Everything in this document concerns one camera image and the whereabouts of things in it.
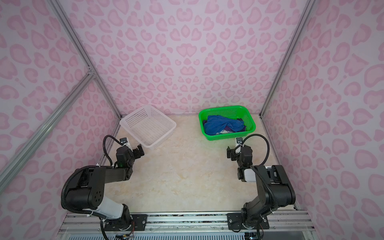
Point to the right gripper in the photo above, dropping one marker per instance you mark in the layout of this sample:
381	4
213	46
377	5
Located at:
235	153

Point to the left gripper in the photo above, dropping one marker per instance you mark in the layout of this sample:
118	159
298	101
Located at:
135	152

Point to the blue towel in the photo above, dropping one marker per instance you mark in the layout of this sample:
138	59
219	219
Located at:
214	125

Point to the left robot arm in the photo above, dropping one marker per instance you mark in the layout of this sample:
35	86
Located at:
84	192

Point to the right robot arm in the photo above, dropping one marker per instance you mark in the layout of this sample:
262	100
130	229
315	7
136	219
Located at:
274	190

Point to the purple towel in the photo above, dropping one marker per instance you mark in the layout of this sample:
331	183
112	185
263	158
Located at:
228	130

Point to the white plastic basket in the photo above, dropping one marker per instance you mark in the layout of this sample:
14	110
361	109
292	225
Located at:
149	126

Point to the green plastic basket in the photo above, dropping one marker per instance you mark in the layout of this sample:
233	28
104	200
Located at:
231	112

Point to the left diagonal aluminium strut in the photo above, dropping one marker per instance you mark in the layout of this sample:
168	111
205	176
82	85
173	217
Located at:
19	160

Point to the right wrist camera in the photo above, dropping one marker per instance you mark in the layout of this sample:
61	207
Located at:
239	141

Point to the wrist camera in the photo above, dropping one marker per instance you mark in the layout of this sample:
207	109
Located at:
125	142
239	141

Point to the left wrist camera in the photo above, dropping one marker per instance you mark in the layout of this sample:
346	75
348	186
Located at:
125	142

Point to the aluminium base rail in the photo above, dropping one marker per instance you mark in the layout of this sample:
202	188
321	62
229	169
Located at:
281	225

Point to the right corner aluminium post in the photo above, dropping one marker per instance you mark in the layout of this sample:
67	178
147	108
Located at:
297	34

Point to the corner aluminium post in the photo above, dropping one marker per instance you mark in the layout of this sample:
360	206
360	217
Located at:
80	48
297	34

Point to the left corner aluminium post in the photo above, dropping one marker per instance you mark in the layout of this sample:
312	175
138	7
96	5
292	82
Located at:
80	48

